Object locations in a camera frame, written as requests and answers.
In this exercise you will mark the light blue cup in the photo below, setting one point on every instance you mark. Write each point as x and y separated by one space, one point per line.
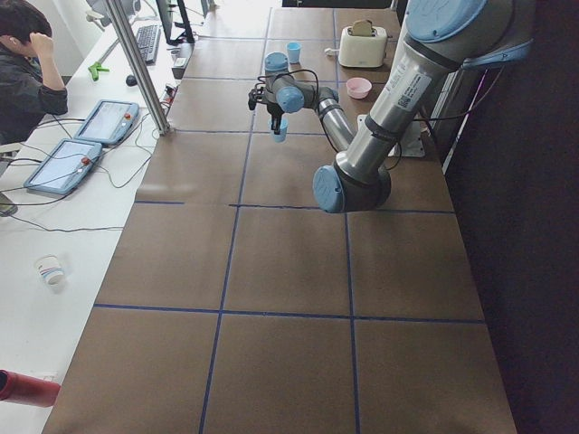
280 136
293 52

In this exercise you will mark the aluminium frame post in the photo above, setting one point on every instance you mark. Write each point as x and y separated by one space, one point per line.
129 45

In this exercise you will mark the toast slice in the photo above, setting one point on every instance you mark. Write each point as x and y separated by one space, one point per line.
363 28

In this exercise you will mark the green handled tool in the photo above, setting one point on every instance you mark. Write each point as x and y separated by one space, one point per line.
96 69

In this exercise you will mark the seated person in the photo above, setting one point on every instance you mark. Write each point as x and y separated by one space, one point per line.
31 85

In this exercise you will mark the red bottle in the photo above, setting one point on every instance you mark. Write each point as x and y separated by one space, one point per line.
28 390

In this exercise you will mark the teach pendant tablet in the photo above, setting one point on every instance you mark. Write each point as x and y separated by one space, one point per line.
109 122
65 167

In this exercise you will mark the paper cup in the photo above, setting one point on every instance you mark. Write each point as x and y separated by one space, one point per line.
50 270

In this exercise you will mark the black keyboard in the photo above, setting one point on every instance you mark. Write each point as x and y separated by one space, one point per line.
147 39

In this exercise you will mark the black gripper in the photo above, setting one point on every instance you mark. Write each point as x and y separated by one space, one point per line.
273 111

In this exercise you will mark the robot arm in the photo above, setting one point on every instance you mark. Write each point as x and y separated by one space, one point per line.
441 37
285 92

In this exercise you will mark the pink bowl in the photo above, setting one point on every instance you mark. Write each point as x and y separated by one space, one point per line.
358 88

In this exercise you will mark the cream toaster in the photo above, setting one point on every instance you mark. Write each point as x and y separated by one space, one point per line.
362 51

